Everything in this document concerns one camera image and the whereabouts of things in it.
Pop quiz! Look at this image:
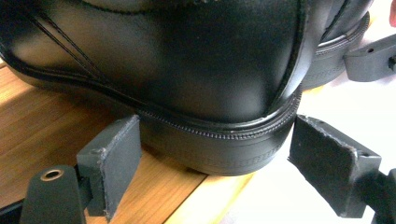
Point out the three-tier wooden shoe rack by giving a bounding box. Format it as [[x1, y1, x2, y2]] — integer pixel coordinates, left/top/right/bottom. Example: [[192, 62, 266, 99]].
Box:
[[0, 57, 255, 224]]

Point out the black leather shoe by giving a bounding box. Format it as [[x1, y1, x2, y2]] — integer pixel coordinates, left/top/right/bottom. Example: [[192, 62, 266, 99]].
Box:
[[0, 0, 319, 177], [301, 0, 375, 91]]

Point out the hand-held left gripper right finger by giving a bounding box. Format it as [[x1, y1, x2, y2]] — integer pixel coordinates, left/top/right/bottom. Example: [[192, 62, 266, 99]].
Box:
[[287, 114, 383, 218]]

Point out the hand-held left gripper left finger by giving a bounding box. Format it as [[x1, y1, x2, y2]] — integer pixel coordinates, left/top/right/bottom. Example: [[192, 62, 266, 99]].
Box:
[[76, 114, 143, 223]]

